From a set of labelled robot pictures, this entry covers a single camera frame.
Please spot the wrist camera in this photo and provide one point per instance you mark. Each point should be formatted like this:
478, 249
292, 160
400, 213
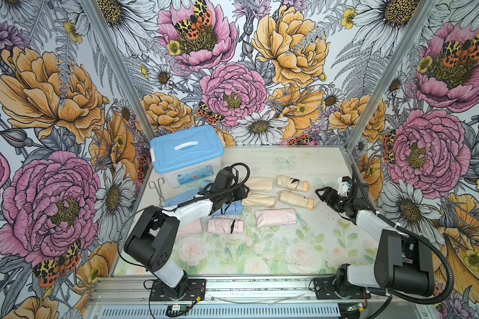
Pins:
344, 185
225, 179

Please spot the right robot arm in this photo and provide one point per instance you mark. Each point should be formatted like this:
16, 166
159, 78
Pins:
403, 263

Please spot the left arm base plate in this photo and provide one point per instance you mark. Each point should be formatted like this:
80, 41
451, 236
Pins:
187, 290

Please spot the blue lidded plastic storage box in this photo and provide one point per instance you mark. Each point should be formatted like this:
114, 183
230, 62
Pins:
187, 156

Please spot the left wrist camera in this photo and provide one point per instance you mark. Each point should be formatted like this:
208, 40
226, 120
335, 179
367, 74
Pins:
225, 179

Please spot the metal wire tongs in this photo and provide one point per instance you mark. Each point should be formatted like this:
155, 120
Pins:
157, 186

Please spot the beige umbrella sleeve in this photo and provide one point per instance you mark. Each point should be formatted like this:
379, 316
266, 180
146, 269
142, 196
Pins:
262, 184
259, 200

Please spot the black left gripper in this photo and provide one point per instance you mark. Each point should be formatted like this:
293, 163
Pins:
241, 193

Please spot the beige umbrella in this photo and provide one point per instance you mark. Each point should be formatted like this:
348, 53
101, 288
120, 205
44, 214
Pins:
294, 184
296, 200

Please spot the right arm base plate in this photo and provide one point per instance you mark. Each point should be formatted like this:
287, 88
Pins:
328, 288

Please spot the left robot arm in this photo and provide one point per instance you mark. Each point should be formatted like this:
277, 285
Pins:
152, 239

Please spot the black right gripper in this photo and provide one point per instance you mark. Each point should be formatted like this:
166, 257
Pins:
328, 195

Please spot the pink umbrella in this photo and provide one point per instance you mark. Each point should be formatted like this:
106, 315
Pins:
275, 217
223, 226

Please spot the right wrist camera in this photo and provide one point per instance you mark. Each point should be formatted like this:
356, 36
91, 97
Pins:
344, 185

